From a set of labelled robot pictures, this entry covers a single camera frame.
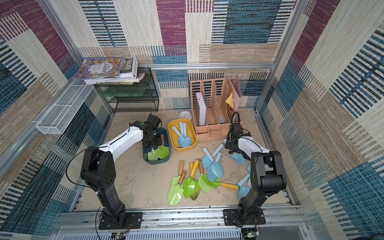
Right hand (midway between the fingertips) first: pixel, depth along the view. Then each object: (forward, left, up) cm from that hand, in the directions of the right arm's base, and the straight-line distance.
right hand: (231, 144), depth 96 cm
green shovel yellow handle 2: (-23, +12, -4) cm, 26 cm away
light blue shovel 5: (-15, +12, -3) cm, 19 cm away
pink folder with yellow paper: (+18, -1, +23) cm, 29 cm away
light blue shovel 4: (-14, -9, -4) cm, 17 cm away
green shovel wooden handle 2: (-5, +49, -3) cm, 50 cm away
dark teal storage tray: (-2, +55, -2) cm, 55 cm away
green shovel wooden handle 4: (-27, +34, -3) cm, 43 cm away
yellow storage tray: (+8, +37, -3) cm, 38 cm away
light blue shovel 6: (-8, -4, -4) cm, 9 cm away
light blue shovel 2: (+10, +35, 0) cm, 36 cm away
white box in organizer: (+16, +19, +16) cm, 29 cm away
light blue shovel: (+3, +28, -1) cm, 28 cm away
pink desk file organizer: (+30, +8, -4) cm, 31 cm away
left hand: (-1, +45, +4) cm, 46 cm away
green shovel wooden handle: (-3, +43, -2) cm, 44 cm away
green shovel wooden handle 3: (-21, +34, -3) cm, 40 cm away
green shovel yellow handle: (-24, +27, -1) cm, 36 cm away
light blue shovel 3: (+15, +33, +1) cm, 36 cm away
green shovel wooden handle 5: (-23, +19, -4) cm, 30 cm away
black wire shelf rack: (+23, +56, +21) cm, 64 cm away
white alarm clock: (+28, +30, -1) cm, 41 cm away
